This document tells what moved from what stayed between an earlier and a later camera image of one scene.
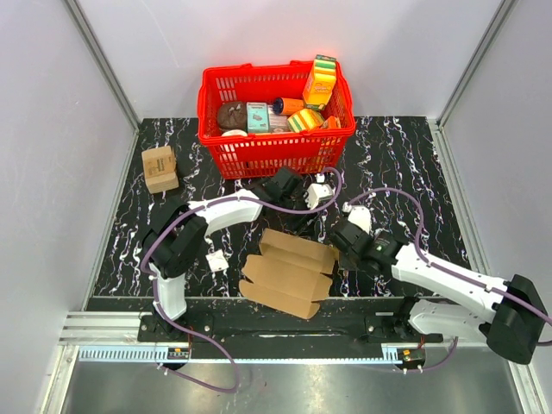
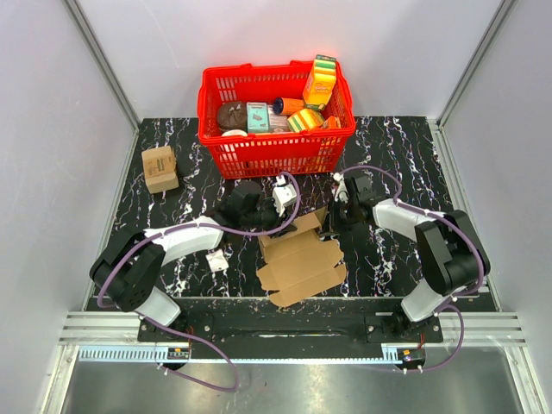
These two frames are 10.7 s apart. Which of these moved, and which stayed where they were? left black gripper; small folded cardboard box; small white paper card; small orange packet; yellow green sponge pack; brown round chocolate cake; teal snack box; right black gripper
Moved: left black gripper; right black gripper
Stayed: teal snack box; brown round chocolate cake; small white paper card; small orange packet; yellow green sponge pack; small folded cardboard box
